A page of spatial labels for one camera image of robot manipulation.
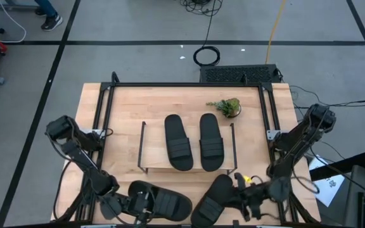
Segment tangled black cables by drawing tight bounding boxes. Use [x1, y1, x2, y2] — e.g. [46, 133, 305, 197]
[181, 0, 224, 16]

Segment coiled black cable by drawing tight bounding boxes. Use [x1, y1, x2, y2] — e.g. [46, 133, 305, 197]
[193, 0, 221, 67]

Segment white floor cable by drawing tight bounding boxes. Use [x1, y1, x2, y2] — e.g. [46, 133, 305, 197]
[0, 0, 27, 44]

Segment black slide sandal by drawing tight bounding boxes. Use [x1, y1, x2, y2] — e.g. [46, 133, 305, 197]
[190, 174, 234, 228]
[199, 113, 226, 173]
[163, 113, 195, 172]
[127, 180, 193, 222]

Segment thin black floor cables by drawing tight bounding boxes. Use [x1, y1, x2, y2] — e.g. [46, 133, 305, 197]
[289, 84, 365, 110]

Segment small green potted plant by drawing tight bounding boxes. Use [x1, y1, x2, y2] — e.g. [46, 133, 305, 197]
[206, 97, 242, 120]

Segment grey desk foot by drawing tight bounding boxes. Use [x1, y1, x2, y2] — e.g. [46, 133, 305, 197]
[0, 1, 39, 10]

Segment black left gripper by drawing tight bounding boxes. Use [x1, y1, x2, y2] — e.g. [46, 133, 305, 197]
[120, 189, 158, 224]

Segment white paper sheet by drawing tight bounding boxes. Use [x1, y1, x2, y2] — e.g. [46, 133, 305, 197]
[309, 155, 347, 207]

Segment yellow floor cable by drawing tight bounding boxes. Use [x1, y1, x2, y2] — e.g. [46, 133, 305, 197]
[264, 0, 287, 65]

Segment black perforated computer case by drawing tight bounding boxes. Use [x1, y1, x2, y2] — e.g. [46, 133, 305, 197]
[200, 64, 281, 85]

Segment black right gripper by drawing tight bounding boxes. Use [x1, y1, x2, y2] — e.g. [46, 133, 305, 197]
[225, 173, 274, 222]

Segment wooden shelf black frame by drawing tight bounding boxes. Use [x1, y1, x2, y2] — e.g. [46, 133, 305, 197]
[137, 120, 239, 175]

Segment black bar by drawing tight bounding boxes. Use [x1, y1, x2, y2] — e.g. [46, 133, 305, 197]
[309, 151, 365, 182]

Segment black metal table frame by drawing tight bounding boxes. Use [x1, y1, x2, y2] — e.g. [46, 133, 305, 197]
[55, 71, 320, 226]

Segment person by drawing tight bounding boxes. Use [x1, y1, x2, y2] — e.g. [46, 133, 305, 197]
[34, 0, 64, 32]

